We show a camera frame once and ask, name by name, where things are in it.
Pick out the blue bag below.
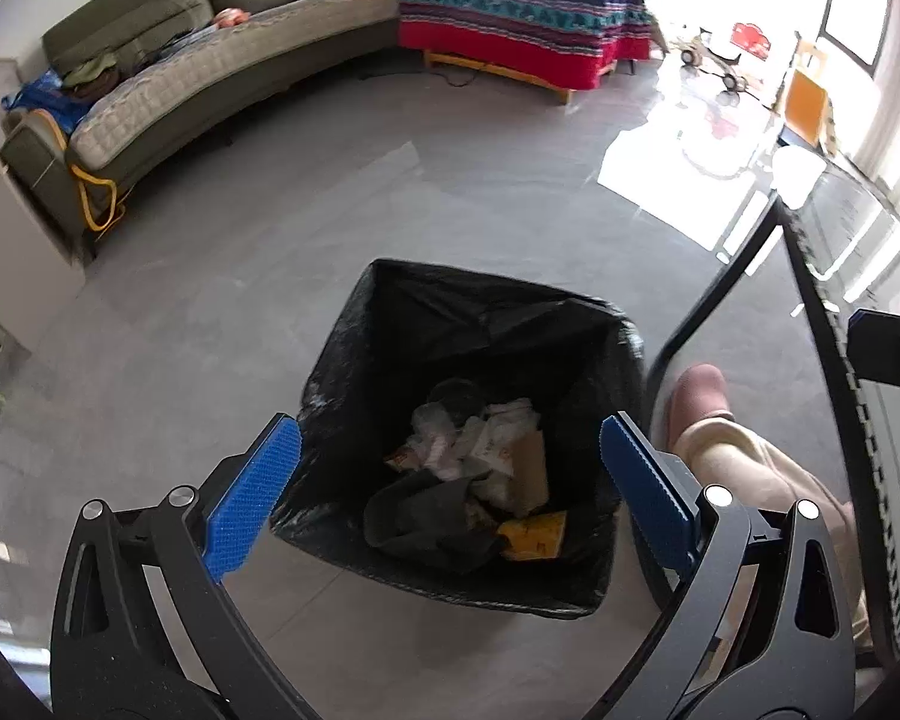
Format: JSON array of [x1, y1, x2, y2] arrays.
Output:
[[2, 70, 92, 137]]

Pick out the yellow wooden chair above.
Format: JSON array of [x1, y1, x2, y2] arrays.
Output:
[[782, 30, 841, 149]]

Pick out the yellow strap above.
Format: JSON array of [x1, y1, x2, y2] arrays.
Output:
[[34, 109, 128, 231]]

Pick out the bin with black bag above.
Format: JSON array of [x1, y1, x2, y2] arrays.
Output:
[[270, 259, 650, 620]]

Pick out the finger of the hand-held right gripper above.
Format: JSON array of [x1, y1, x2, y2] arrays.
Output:
[[847, 309, 900, 383]]

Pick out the black floor cable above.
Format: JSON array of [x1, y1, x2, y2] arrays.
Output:
[[426, 62, 497, 89]]

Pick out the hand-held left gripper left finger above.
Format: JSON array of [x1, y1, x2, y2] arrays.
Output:
[[49, 411, 323, 720]]

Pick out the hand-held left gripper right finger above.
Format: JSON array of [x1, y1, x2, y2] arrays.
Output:
[[592, 411, 861, 720]]

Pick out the dark grey plastic bag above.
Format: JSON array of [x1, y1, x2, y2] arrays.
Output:
[[364, 476, 508, 572]]

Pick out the wooden bench frame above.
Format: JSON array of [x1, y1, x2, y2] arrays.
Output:
[[422, 49, 620, 104]]

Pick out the navy red patterned blanket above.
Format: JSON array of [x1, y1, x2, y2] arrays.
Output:
[[397, 0, 657, 92]]

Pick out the yellow snack packet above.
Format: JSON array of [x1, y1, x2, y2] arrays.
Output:
[[499, 510, 569, 562]]

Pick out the green cloth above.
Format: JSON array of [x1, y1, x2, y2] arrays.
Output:
[[60, 52, 125, 98]]

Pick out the white ride-on toy plane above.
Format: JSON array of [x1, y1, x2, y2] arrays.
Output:
[[679, 26, 751, 96]]

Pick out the red toy car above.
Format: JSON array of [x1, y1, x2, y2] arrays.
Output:
[[731, 19, 770, 58]]

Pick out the white crumpled paper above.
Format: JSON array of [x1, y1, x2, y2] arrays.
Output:
[[409, 397, 541, 503]]

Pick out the black table leg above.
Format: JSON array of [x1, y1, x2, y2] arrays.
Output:
[[641, 195, 792, 458]]

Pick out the person's leg beige trousers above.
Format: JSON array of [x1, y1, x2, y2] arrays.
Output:
[[675, 412, 872, 650]]

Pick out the pink slipper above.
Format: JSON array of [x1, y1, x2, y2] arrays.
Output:
[[664, 364, 736, 452]]

